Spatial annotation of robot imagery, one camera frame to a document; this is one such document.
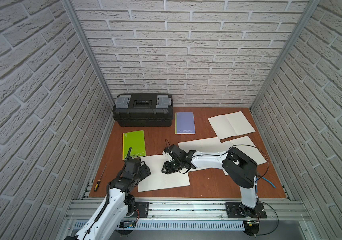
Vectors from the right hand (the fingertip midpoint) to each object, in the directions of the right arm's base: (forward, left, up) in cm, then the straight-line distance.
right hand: (165, 171), depth 86 cm
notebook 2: (-5, +4, -1) cm, 6 cm away
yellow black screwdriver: (-5, +38, 0) cm, 38 cm away
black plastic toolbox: (+35, +10, +17) cm, 40 cm away
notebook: (+23, +20, 0) cm, 31 cm away
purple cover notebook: (+38, -15, -3) cm, 41 cm away
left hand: (+1, +11, +2) cm, 11 cm away
